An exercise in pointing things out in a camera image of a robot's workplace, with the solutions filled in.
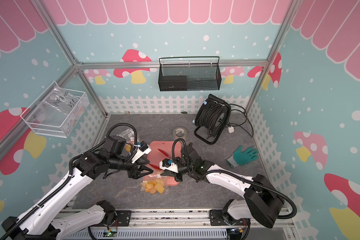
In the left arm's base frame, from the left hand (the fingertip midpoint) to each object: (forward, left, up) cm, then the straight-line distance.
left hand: (148, 169), depth 68 cm
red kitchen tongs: (+20, -4, -21) cm, 30 cm away
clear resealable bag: (0, 0, -19) cm, 19 cm away
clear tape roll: (+38, -12, -22) cm, 46 cm away
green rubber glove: (+18, -51, -21) cm, 58 cm away
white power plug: (+39, -49, -18) cm, 65 cm away
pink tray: (+25, -12, -23) cm, 36 cm away
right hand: (+2, -6, -7) cm, 9 cm away
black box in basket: (+48, -9, +13) cm, 51 cm away
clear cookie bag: (+29, +21, -14) cm, 38 cm away
